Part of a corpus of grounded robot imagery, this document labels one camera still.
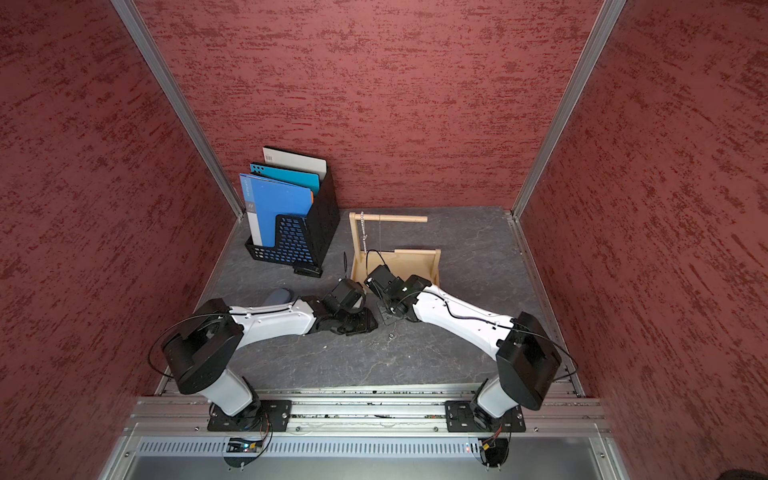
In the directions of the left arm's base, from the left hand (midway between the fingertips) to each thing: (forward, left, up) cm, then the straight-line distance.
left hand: (372, 332), depth 86 cm
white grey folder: (+50, +28, +24) cm, 63 cm away
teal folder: (+40, +28, +26) cm, 56 cm away
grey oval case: (+11, +31, 0) cm, 33 cm away
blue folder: (+32, +33, +23) cm, 52 cm away
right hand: (+3, -7, +7) cm, 10 cm away
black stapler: (+22, +22, 0) cm, 31 cm away
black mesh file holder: (+24, +22, +14) cm, 35 cm away
